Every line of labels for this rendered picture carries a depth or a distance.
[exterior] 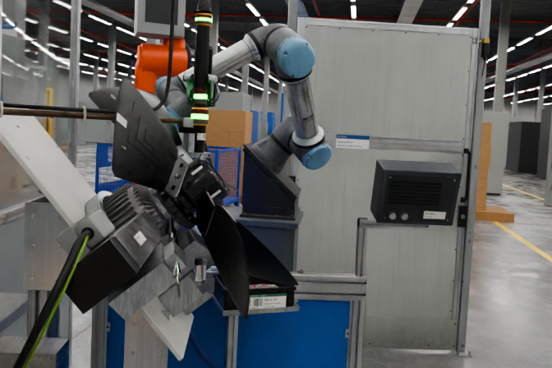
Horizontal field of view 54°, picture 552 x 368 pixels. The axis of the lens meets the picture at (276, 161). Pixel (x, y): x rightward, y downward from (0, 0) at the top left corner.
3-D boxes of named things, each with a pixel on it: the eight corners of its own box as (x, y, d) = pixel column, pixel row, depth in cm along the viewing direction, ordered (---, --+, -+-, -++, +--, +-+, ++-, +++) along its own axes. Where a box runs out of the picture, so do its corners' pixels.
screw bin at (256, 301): (223, 314, 153) (223, 290, 153) (212, 296, 169) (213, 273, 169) (295, 310, 160) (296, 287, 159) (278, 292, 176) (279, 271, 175)
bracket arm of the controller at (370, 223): (358, 227, 180) (359, 218, 180) (356, 226, 183) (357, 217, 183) (428, 230, 182) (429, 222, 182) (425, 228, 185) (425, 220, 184)
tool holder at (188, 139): (186, 158, 135) (187, 118, 134) (172, 155, 141) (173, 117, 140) (216, 158, 141) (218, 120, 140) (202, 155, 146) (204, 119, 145)
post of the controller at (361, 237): (356, 277, 181) (359, 218, 180) (354, 274, 184) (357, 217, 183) (365, 277, 181) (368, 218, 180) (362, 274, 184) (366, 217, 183)
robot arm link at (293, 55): (317, 144, 211) (292, 19, 174) (337, 165, 200) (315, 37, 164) (290, 157, 208) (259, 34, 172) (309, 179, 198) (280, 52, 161)
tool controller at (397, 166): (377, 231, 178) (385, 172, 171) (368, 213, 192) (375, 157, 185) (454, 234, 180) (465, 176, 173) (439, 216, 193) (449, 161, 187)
